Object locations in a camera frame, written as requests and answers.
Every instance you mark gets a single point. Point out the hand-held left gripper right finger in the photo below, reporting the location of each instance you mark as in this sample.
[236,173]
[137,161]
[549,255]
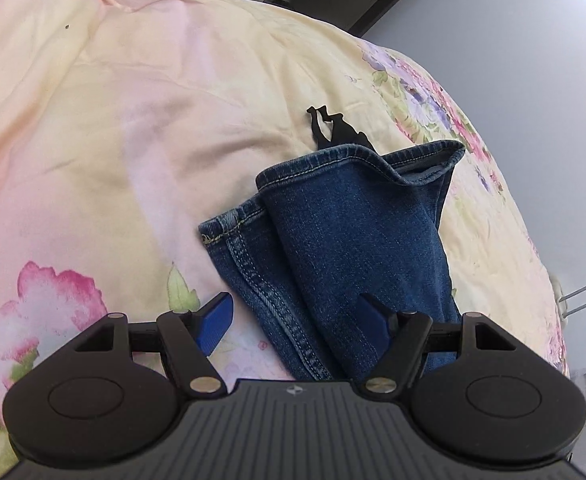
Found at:
[374,330]

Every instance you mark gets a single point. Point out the cream suitcase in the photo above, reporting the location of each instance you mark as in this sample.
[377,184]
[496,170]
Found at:
[582,296]

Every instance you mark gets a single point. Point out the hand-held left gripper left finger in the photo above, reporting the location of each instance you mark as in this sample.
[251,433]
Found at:
[218,322]

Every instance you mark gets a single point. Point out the floral yellow blanket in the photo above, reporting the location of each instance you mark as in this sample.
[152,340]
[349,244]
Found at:
[123,160]

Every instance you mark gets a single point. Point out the blue denim pants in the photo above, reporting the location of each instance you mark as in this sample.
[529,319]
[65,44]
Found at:
[358,240]

